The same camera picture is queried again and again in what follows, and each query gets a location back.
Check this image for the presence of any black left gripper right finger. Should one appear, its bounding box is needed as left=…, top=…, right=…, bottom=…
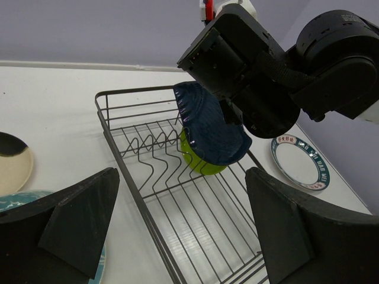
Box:
left=245, top=167, right=378, bottom=283

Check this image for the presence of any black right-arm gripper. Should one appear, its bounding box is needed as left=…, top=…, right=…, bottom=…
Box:
left=177, top=4, right=300, bottom=138

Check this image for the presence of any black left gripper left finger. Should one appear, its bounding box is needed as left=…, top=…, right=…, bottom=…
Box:
left=1, top=167, right=120, bottom=283

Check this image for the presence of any red and teal plate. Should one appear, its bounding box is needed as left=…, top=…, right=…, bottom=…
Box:
left=1, top=190, right=107, bottom=284

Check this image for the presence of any dark blue leaf dish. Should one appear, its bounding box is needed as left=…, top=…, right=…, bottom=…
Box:
left=173, top=81, right=252, bottom=166

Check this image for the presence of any white plate green rim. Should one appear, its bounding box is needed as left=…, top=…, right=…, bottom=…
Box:
left=271, top=134, right=330, bottom=191

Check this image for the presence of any beige plate black spot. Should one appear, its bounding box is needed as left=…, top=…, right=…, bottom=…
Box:
left=1, top=132, right=34, bottom=196

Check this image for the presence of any lime green plate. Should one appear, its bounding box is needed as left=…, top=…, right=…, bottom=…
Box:
left=180, top=128, right=227, bottom=175

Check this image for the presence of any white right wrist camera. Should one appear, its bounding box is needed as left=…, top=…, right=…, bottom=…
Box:
left=198, top=0, right=258, bottom=23

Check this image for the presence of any grey wire dish rack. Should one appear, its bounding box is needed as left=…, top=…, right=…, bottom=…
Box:
left=95, top=86, right=269, bottom=283

